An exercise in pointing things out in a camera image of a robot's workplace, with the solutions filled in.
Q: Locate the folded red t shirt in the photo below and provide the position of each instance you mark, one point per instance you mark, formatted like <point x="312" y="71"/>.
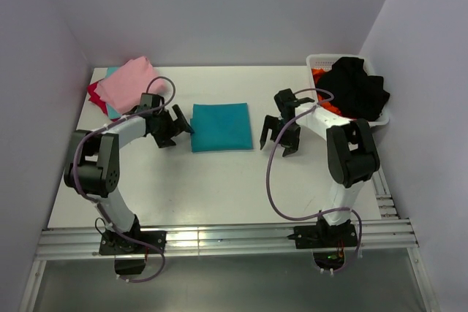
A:
<point x="95" y="98"/>

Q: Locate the black t shirt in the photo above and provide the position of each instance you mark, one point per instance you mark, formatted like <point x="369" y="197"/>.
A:
<point x="356" y="94"/>

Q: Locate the folded pink t shirt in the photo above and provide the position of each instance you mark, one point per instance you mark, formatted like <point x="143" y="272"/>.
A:
<point x="137" y="74"/>

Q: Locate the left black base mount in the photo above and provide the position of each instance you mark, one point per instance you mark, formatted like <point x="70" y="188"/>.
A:
<point x="131" y="250"/>

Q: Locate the white plastic basket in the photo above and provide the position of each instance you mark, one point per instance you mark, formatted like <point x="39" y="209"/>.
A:
<point x="326" y="60"/>

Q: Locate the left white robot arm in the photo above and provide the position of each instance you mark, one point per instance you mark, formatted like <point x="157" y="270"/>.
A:
<point x="93" y="159"/>

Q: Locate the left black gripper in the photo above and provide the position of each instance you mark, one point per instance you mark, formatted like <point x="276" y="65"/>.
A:
<point x="176" y="127"/>

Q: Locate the orange t shirt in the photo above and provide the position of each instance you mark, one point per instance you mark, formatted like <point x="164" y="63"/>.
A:
<point x="317" y="74"/>

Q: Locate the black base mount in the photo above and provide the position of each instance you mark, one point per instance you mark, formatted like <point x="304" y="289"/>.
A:
<point x="327" y="243"/>
<point x="131" y="250"/>

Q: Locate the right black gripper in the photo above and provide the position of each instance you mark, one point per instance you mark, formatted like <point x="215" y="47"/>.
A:
<point x="271" y="122"/>

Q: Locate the folded light teal t shirt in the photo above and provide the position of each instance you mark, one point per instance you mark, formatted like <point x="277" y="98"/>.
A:
<point x="113" y="92"/>

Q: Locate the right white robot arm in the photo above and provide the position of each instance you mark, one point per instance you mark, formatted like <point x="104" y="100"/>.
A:
<point x="352" y="156"/>

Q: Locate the aluminium rail frame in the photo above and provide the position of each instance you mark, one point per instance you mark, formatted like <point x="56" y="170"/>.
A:
<point x="210" y="204"/>

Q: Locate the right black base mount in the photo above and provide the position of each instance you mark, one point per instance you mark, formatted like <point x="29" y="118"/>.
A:
<point x="327" y="243"/>

